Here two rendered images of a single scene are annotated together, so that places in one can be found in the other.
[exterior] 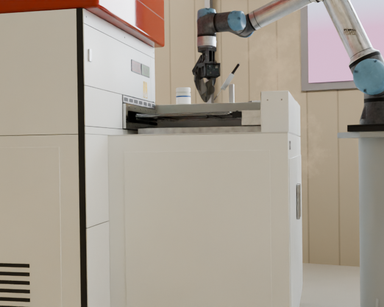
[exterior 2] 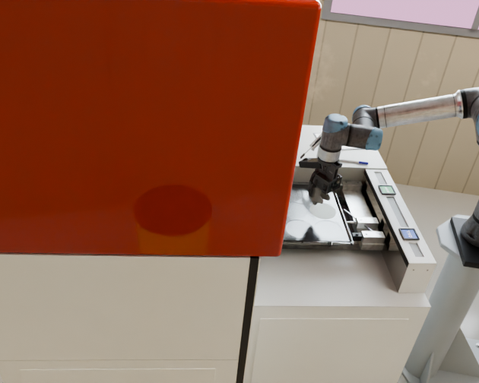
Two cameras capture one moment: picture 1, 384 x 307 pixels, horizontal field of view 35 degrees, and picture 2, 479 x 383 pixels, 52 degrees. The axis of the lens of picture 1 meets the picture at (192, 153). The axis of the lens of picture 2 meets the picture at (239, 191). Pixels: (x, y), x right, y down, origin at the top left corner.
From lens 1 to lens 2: 1.83 m
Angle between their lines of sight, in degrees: 39
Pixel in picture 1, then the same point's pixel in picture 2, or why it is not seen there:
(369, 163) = (464, 273)
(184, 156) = (323, 322)
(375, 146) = not seen: hidden behind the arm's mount
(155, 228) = (283, 367)
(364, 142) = not seen: hidden behind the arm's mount
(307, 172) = (312, 96)
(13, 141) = (158, 363)
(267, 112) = (409, 279)
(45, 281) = not seen: outside the picture
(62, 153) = (218, 372)
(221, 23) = (356, 144)
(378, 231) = (452, 317)
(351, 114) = (366, 50)
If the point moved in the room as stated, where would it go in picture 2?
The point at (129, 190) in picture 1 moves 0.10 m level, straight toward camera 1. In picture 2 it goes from (261, 344) to (273, 368)
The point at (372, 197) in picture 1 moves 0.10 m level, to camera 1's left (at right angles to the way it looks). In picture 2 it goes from (456, 295) to (435, 299)
